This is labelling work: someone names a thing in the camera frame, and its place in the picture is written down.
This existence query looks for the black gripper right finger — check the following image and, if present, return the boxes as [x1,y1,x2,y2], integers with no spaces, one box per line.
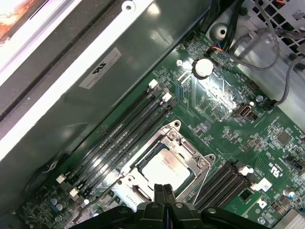
[165,183,271,229]

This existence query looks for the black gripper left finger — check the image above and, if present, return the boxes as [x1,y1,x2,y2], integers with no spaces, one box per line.
[71,183,167,229]

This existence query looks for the metal locking lever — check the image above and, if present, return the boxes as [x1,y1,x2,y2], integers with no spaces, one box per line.
[177,154,216,203]
[72,195,117,226]

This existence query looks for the small silver heatsink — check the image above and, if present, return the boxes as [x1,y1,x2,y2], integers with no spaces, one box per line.
[274,211,305,229]

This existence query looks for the thick black cable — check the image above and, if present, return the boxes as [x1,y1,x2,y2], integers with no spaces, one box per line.
[223,0,246,54]

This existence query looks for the silver CPU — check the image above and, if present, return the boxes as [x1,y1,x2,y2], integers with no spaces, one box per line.
[142,149,191,191]

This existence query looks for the metal socket cover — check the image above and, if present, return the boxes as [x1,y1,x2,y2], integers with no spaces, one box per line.
[120,127,208,203]

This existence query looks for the CPU socket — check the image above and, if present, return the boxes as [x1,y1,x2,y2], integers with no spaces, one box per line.
[116,120,216,205]

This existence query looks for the black RAM slot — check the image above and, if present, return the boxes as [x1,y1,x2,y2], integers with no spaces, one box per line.
[200,163,241,210]
[56,80,158,185]
[220,170,254,212]
[65,87,165,191]
[209,167,248,212]
[70,92,172,198]
[78,99,178,203]
[192,161,233,209]

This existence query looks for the black internal USB connector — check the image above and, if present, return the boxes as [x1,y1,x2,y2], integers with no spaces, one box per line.
[234,104,253,119]

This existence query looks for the black PC case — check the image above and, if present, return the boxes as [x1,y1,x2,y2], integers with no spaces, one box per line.
[0,0,305,229]

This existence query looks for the green motherboard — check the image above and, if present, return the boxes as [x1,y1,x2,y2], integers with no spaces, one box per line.
[14,31,305,229]

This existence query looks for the silver coin battery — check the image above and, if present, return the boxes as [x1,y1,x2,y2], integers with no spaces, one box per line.
[192,57,214,79]

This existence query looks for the silver wall label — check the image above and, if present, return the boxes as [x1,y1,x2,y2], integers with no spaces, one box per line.
[78,47,122,90]

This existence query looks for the grey wire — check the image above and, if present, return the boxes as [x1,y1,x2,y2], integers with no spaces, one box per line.
[227,22,281,72]
[273,54,305,108]

